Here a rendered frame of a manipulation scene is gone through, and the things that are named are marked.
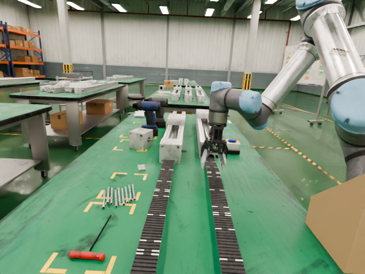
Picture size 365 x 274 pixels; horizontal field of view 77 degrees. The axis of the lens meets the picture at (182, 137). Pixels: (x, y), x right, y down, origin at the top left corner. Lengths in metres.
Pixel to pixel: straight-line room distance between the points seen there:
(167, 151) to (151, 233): 0.51
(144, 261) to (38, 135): 2.31
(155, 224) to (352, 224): 0.46
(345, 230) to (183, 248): 0.38
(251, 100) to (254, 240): 0.41
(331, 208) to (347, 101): 0.27
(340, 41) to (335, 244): 0.53
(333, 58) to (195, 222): 0.59
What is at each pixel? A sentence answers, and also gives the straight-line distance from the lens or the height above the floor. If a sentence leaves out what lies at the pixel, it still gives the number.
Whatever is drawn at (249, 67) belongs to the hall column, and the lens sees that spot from 11.33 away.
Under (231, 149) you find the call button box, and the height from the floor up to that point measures 0.81.
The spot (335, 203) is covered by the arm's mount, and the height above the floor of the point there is 0.91.
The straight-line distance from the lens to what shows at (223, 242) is 0.61.
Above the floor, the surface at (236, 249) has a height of 0.81.
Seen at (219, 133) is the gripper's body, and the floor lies 0.98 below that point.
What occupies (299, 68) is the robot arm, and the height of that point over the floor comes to 1.23.
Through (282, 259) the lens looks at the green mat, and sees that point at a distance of 0.67.
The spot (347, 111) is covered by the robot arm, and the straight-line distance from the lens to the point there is 0.65.
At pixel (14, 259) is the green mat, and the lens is 0.69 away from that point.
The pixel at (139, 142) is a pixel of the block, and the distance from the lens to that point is 1.23.
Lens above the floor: 1.21
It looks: 17 degrees down
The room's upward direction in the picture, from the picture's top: 3 degrees clockwise
